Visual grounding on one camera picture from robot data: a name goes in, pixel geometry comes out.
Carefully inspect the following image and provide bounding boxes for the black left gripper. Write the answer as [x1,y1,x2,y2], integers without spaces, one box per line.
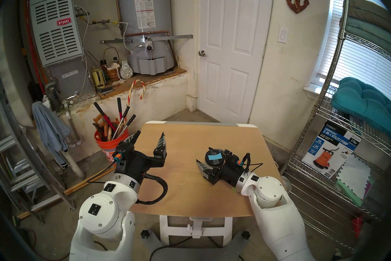
[118,130,167,183]

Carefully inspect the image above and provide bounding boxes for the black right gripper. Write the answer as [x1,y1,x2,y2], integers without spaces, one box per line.
[196,149,245,188]

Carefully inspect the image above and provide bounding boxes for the black jar lid blue tape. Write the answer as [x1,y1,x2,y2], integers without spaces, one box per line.
[204,147,226,169]

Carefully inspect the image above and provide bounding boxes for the black grip metal tool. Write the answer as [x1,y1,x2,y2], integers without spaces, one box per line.
[118,115,137,138]
[112,106,130,139]

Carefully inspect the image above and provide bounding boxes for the orange plastic bucket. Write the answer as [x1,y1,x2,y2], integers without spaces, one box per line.
[94,129,130,162]

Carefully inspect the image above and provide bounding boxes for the striped candy cane decoration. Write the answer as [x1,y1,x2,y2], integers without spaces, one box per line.
[124,79,146,125]

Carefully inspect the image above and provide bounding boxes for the wooden platform board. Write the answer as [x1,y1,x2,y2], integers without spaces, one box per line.
[98,68,187,99]

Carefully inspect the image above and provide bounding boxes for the white PVC pipe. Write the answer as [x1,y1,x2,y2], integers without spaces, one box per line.
[60,111,86,180]

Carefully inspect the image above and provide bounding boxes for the crumpled foil bundle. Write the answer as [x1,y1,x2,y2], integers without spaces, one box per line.
[120,61,133,79]

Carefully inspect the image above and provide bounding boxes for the wooden pole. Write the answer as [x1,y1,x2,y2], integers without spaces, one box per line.
[17,167,117,221]

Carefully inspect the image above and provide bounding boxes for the yellow kettle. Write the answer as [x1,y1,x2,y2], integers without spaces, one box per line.
[91,68,106,89]

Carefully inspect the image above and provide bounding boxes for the blue hanging towel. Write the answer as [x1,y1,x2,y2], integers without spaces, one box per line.
[32,101,71,169]

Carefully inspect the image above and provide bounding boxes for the white panel door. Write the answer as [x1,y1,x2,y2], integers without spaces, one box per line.
[198,0,276,125]

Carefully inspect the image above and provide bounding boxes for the flexible metal conduit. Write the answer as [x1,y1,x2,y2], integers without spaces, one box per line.
[66,5,90,111]

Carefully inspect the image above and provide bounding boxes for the utility pump box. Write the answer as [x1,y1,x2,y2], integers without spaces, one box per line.
[301,120,362,179]

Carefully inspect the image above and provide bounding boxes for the white window sill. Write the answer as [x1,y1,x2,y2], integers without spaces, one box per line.
[304,84,325,100]

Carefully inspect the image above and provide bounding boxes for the red pipe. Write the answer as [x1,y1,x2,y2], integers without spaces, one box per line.
[23,0,46,93]

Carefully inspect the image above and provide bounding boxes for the brass gas pipe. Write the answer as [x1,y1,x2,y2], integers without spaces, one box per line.
[80,17,122,26]

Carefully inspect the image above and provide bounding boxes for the white zigzag edged sheet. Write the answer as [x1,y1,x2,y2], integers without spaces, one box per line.
[337,153,371,200]

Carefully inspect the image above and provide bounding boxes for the green foam sheet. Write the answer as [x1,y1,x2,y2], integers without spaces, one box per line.
[336,179,375,207]

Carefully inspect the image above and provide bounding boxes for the aluminium ladder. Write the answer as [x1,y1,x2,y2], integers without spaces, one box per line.
[0,80,76,226]

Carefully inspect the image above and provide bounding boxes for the grey Bryant furnace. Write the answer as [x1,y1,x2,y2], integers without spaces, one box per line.
[30,0,96,100]

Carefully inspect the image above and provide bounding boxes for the small red object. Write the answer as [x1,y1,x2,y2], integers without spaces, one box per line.
[351,215,364,238]

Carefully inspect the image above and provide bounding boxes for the teal tufted cushion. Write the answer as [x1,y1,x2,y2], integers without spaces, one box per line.
[331,77,391,135]

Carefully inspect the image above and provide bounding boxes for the white window blinds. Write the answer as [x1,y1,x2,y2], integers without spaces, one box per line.
[318,0,391,99]

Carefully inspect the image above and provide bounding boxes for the grey green folded cushion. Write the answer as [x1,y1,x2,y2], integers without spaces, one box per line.
[339,16,391,50]

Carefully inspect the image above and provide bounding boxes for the olive folded cushion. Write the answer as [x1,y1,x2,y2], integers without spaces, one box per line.
[348,0,391,23]

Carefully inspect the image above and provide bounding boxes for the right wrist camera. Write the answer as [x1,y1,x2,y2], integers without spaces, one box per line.
[226,153,247,169]

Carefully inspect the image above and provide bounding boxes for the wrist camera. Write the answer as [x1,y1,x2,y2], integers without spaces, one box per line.
[114,141,135,172]
[226,153,247,169]

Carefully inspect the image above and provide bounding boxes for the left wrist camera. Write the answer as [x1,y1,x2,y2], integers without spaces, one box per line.
[114,141,135,172]

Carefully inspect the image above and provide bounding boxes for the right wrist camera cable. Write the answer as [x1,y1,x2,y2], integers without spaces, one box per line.
[243,153,264,173]

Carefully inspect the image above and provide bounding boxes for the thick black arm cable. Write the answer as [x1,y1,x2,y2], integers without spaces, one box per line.
[136,173,168,205]

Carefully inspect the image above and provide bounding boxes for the wooden saw handle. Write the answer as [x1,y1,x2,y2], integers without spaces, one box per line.
[93,114,107,141]

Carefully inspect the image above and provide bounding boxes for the long red black tool handle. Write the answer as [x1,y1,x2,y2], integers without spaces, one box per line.
[93,102,117,133]

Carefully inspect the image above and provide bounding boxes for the wicker basket with handle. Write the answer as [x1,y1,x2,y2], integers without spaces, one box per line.
[103,47,121,82]

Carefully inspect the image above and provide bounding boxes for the straight metal heater strap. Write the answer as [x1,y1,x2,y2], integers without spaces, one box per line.
[100,35,193,44]

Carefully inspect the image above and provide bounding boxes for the white light switch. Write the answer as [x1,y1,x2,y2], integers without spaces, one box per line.
[277,26,289,44]

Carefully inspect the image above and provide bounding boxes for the chrome wire shelf rack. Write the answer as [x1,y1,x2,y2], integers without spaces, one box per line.
[281,0,391,252]

